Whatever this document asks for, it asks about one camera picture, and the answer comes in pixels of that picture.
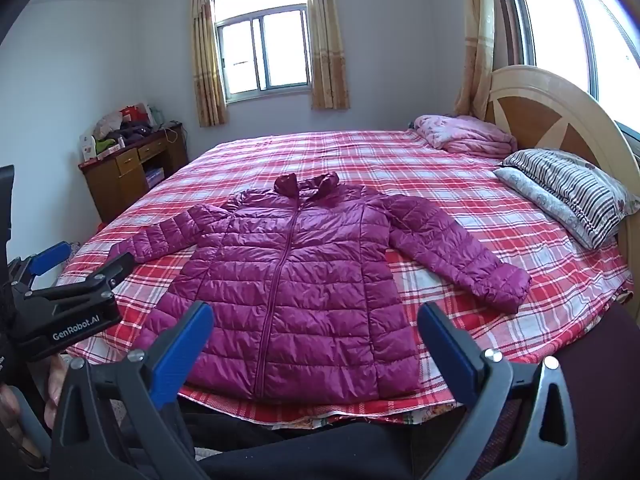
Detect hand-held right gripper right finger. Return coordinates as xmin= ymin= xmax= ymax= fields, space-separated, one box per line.
xmin=416 ymin=301 xmax=579 ymax=480

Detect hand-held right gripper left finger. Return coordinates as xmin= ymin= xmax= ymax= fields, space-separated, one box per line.
xmin=50 ymin=300 xmax=216 ymax=480

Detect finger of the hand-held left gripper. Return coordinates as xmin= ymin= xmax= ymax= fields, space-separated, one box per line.
xmin=27 ymin=252 xmax=136 ymax=312
xmin=7 ymin=241 xmax=72 ymax=292

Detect magenta puffer jacket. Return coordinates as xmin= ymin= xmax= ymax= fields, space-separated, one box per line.
xmin=112 ymin=171 xmax=532 ymax=403

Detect pile of clothes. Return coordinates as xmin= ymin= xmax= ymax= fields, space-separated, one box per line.
xmin=92 ymin=112 xmax=153 ymax=147

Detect person's left hand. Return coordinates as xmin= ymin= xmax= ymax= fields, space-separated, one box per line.
xmin=0 ymin=352 xmax=71 ymax=471

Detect wooden desk with drawers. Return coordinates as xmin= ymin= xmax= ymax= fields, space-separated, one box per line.
xmin=77 ymin=121 xmax=190 ymax=225

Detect person's dark pants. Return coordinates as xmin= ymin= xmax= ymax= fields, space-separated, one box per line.
xmin=180 ymin=407 xmax=481 ymax=480

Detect red bag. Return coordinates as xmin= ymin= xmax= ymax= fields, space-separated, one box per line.
xmin=119 ymin=104 xmax=151 ymax=126

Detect red plaid bed sheet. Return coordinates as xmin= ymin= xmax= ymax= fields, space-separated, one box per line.
xmin=52 ymin=129 xmax=633 ymax=428

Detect grey floral pillow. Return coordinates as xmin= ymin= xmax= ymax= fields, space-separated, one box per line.
xmin=492 ymin=166 xmax=591 ymax=251

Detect striped pillow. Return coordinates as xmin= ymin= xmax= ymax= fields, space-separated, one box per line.
xmin=501 ymin=148 xmax=640 ymax=251

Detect pink floral blanket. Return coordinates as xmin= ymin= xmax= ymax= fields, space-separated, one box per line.
xmin=412 ymin=114 xmax=518 ymax=156

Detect yellow floral curtain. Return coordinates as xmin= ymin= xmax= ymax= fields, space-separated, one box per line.
xmin=187 ymin=0 xmax=230 ymax=128
xmin=452 ymin=0 xmax=506 ymax=121
xmin=304 ymin=0 xmax=351 ymax=111

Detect wooden bed headboard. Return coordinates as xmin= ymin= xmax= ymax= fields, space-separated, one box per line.
xmin=482 ymin=65 xmax=640 ymax=311

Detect small sliding window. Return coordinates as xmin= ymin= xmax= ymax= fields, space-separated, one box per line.
xmin=212 ymin=0 xmax=313 ymax=103

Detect large window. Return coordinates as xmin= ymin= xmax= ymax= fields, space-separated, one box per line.
xmin=500 ymin=0 xmax=640 ymax=136

